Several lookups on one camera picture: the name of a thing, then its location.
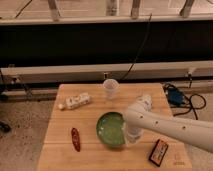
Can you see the green ceramic bowl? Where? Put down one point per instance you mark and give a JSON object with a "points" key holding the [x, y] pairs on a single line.
{"points": [[109, 129]]}

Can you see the clear plastic cup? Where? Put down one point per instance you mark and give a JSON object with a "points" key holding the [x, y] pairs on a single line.
{"points": [[110, 87]]}

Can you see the blue power box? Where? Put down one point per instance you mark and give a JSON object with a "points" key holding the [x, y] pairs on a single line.
{"points": [[175, 97]]}

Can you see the wooden table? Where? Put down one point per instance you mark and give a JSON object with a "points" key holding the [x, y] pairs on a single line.
{"points": [[71, 143]]}

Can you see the white lying bottle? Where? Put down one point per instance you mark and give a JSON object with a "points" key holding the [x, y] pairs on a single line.
{"points": [[74, 102]]}

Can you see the black orange small box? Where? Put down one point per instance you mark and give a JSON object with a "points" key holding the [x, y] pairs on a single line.
{"points": [[158, 152]]}

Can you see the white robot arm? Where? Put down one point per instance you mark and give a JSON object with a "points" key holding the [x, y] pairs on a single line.
{"points": [[193, 132]]}

